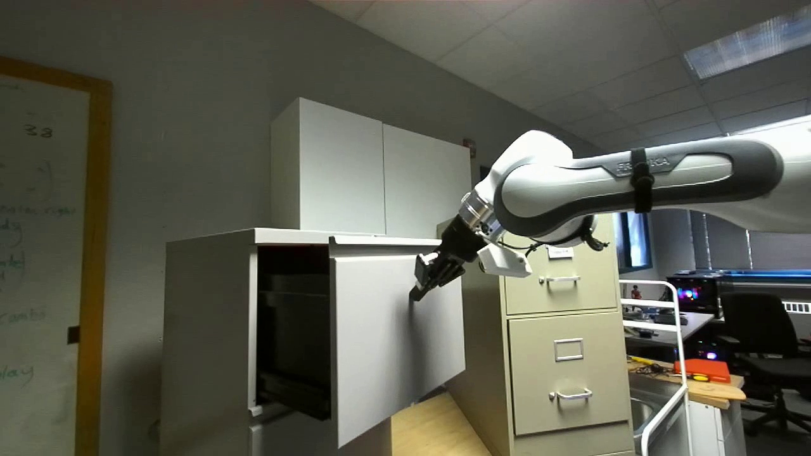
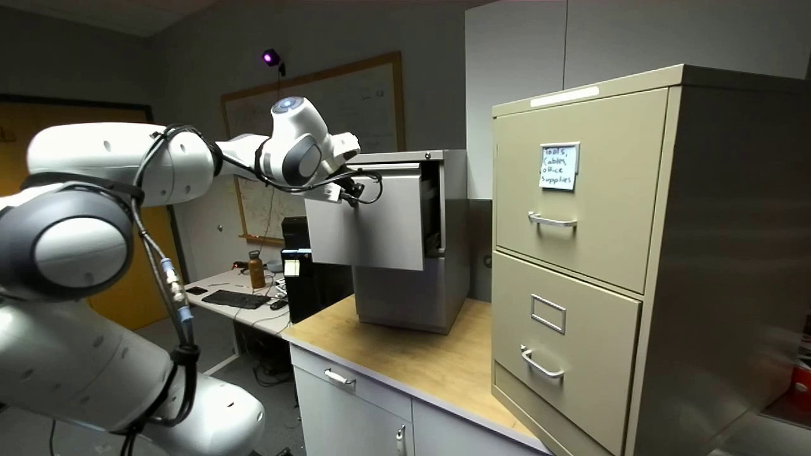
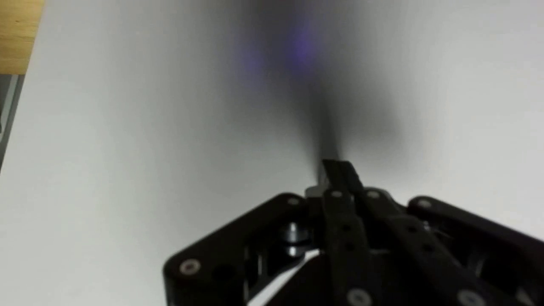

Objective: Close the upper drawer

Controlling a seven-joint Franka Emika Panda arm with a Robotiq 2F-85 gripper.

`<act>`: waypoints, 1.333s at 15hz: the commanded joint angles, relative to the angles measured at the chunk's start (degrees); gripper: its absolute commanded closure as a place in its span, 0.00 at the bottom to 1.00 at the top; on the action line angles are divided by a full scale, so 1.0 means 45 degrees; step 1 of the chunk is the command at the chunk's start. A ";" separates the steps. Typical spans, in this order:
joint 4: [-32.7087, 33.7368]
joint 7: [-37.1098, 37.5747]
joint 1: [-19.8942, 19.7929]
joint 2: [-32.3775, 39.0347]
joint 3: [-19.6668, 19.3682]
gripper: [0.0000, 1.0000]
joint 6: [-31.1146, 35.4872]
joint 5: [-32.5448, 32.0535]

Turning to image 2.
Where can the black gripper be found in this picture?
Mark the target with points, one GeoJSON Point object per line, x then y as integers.
{"type": "Point", "coordinates": [348, 187]}

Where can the gray small cabinet drawer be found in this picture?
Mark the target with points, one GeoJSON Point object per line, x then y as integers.
{"type": "Point", "coordinates": [370, 223]}

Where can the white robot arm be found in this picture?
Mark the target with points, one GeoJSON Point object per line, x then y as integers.
{"type": "Point", "coordinates": [110, 159]}

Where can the gray counter drawer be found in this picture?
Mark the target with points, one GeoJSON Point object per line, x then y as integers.
{"type": "Point", "coordinates": [376, 391]}

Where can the beige drawer with paper label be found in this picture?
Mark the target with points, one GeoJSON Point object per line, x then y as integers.
{"type": "Point", "coordinates": [592, 243]}

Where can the beige drawer with label holder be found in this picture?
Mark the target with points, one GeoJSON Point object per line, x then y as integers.
{"type": "Point", "coordinates": [584, 396]}

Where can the wood framed whiteboard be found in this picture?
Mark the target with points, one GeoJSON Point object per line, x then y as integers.
{"type": "Point", "coordinates": [370, 102]}

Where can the black computer box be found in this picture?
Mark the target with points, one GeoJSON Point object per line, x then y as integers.
{"type": "Point", "coordinates": [318, 291]}

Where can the small gray metal cabinet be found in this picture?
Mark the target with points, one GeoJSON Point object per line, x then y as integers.
{"type": "Point", "coordinates": [451, 254]}

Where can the brown bottle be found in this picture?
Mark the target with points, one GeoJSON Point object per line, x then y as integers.
{"type": "Point", "coordinates": [257, 272]}

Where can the black keyboard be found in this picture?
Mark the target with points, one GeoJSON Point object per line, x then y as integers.
{"type": "Point", "coordinates": [237, 299]}

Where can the light wooden desk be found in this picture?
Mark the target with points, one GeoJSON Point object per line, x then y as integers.
{"type": "Point", "coordinates": [243, 316]}

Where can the gray counter cabinet wood top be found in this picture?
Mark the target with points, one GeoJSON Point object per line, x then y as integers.
{"type": "Point", "coordinates": [407, 356]}

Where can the white paper label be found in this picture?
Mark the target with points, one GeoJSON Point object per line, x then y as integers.
{"type": "Point", "coordinates": [557, 164]}

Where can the orange wooden door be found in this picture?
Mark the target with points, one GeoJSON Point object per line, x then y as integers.
{"type": "Point", "coordinates": [143, 287]}

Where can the short gray cabinet door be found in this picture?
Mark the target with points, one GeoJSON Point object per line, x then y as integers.
{"type": "Point", "coordinates": [337, 421]}

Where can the tall gray cabinet door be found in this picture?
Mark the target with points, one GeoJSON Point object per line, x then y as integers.
{"type": "Point", "coordinates": [465, 439]}

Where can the beige metal filing cabinet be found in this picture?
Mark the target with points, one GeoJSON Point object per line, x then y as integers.
{"type": "Point", "coordinates": [718, 254]}

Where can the red object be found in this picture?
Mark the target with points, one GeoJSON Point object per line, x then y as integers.
{"type": "Point", "coordinates": [798, 387]}

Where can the camera with purple light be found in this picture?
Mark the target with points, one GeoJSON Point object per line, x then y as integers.
{"type": "Point", "coordinates": [270, 58]}

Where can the metal label holder frame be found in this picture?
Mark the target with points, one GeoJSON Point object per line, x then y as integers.
{"type": "Point", "coordinates": [532, 311]}

